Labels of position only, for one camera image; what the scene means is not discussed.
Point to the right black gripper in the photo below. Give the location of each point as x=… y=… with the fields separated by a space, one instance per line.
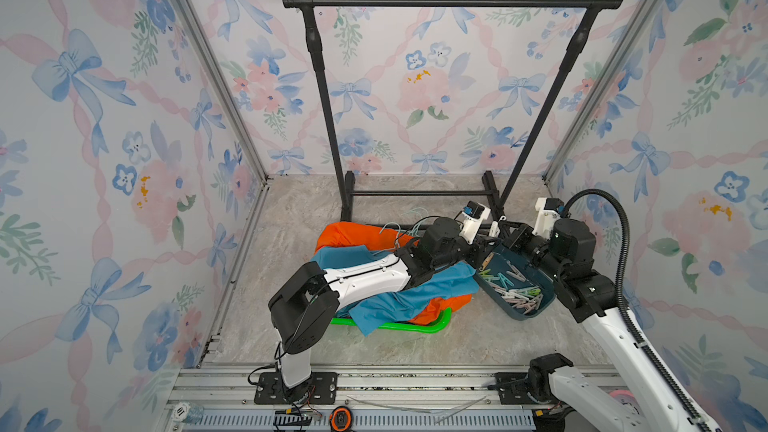
x=520 y=235

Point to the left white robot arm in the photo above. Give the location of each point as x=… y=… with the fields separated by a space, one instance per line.
x=303 y=308

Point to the black clothes rack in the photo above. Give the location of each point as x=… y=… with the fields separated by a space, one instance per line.
x=496 y=198

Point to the orange t-shirt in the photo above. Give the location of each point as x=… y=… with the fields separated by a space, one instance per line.
x=347 y=234

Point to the teal t-shirt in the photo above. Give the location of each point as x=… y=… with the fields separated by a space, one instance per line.
x=452 y=288

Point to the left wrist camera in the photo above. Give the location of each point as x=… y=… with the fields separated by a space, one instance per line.
x=470 y=218

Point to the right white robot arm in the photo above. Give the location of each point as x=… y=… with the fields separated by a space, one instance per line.
x=599 y=306

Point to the white clothespin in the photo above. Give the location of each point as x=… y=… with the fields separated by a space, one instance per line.
x=495 y=229

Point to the pink round object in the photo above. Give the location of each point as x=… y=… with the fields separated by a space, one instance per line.
x=622 y=396

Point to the dark teal clothespin bin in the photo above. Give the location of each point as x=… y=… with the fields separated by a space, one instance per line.
x=512 y=282

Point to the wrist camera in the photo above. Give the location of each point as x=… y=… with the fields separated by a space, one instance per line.
x=470 y=218
x=548 y=211

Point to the green plastic tray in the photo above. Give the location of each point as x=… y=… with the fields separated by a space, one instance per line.
x=442 y=321

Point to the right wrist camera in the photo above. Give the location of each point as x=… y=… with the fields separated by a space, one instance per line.
x=548 y=211

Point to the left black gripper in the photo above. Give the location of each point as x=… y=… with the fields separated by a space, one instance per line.
x=475 y=249

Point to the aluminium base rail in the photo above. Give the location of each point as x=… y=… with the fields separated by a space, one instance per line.
x=222 y=397

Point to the light teal wire hanger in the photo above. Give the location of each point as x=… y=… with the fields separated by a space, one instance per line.
x=394 y=235

